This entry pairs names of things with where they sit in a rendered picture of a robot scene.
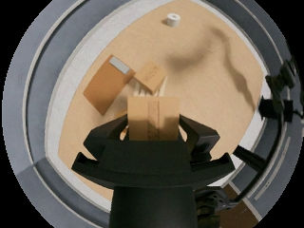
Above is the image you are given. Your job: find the small square wooden pallet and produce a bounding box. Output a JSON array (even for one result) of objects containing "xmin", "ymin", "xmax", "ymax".
[{"xmin": 134, "ymin": 76, "xmax": 168, "ymax": 97}]

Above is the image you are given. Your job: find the brown clipboard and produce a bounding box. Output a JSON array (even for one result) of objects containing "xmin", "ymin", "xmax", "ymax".
[{"xmin": 86, "ymin": 55, "xmax": 137, "ymax": 109}]

